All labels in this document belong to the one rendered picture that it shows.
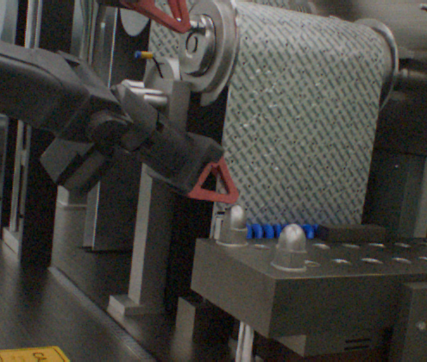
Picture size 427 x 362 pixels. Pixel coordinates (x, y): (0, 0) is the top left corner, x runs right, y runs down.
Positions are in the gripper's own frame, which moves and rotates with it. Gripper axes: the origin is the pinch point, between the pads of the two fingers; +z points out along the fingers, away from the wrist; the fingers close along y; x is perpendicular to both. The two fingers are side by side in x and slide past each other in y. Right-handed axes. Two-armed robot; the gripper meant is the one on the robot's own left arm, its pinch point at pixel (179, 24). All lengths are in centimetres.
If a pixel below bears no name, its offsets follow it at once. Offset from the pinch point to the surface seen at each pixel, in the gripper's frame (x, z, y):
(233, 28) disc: 3.0, 2.7, 5.7
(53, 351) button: -36.5, 8.1, 16.4
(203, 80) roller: -2.7, 6.4, 2.0
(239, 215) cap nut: -13.0, 14.4, 15.6
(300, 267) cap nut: -13.7, 17.0, 25.6
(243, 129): -4.0, 12.4, 7.1
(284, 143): -1.0, 18.0, 7.3
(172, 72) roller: -2.5, 7.2, -7.8
